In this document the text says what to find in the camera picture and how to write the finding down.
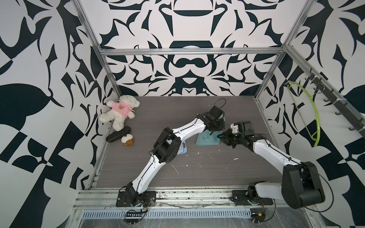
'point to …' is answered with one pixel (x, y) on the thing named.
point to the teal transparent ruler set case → (205, 138)
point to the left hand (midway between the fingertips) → (224, 123)
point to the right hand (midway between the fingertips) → (218, 134)
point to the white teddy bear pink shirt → (120, 110)
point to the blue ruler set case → (183, 148)
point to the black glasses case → (118, 134)
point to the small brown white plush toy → (128, 139)
